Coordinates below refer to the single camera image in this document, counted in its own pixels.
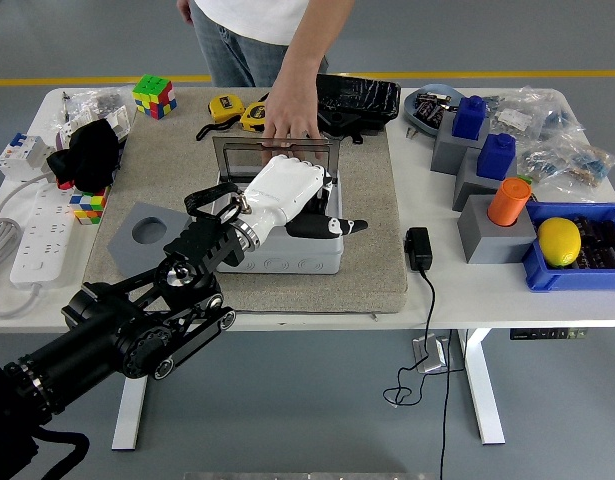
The orange cylinder battery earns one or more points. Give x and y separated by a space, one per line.
507 205

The small dark battery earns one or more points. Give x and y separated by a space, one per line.
435 116
426 102

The clear bag of screws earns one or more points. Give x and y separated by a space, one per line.
104 100

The blue plastic bin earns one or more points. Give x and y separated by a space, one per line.
572 280

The person's left hand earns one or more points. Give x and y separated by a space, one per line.
292 115

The small metal clip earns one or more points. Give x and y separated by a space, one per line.
412 132

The white table leg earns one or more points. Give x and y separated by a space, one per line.
129 415
484 400

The white power strip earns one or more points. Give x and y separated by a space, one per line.
42 235

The person's right hand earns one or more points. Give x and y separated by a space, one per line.
185 11

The black cloth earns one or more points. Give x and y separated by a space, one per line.
87 150

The black wrapped case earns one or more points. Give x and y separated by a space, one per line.
367 97

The black table control panel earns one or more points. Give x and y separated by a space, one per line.
549 334

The black power adapter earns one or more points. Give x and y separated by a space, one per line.
418 250

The white circuit breaker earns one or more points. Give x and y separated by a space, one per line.
22 157

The person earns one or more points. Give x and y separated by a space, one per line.
237 50

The small Rubik's cube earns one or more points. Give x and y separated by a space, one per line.
87 207

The blue bottle-shaped block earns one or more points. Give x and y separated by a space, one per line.
496 160
469 120

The grey-brown mat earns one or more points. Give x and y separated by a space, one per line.
367 280

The large Rubik's cube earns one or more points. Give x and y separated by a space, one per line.
154 97

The thin metal screwdriver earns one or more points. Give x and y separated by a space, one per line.
65 107

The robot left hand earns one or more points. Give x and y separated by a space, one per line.
287 190

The person's left forearm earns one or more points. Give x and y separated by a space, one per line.
309 42

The white socket module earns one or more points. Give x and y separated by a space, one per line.
119 120

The silver metal bracket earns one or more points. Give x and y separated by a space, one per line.
429 356

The clear bag of components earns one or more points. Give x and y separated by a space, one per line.
562 120
512 117
589 165
539 162

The grey holder block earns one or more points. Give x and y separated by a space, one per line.
492 245
447 155
469 192
132 250

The small green part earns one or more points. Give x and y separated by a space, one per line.
524 178

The blue-grey dish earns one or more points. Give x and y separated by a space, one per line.
411 112

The grey electrical box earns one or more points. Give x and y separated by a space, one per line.
287 262

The yellow lemon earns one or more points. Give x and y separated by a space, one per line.
559 242

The yellow tape measure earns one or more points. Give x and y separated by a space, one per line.
252 116
224 106

